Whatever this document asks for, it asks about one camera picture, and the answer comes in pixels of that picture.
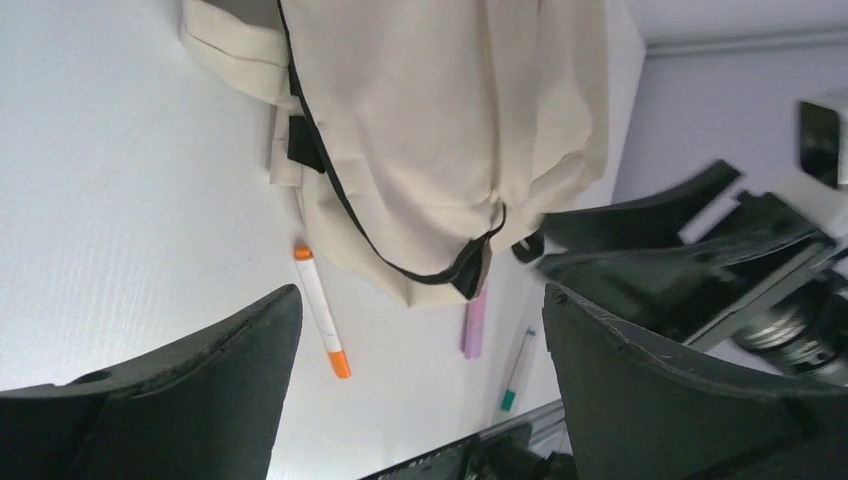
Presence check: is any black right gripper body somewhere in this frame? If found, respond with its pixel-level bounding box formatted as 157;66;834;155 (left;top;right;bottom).
676;89;847;385

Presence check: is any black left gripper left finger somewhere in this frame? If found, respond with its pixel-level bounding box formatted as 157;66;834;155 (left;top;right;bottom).
1;285;303;479

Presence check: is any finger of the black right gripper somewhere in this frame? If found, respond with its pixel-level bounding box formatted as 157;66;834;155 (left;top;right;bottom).
540;160;741;253
538;225;835;342

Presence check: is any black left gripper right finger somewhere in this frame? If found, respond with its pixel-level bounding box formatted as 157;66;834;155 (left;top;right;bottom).
542;285;847;479

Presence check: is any teal capped white marker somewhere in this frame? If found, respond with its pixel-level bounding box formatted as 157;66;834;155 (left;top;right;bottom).
499;326;538;413

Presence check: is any orange capped white marker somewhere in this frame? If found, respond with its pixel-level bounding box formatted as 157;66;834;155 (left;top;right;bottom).
293;244;352;379

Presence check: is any beige canvas backpack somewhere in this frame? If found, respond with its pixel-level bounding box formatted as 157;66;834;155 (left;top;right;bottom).
180;1;609;307

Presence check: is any pink highlighter pen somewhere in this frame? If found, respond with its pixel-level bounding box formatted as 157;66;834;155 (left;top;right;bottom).
461;281;488;360

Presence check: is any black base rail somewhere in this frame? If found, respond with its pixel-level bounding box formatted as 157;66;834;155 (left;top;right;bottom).
368;423;578;480

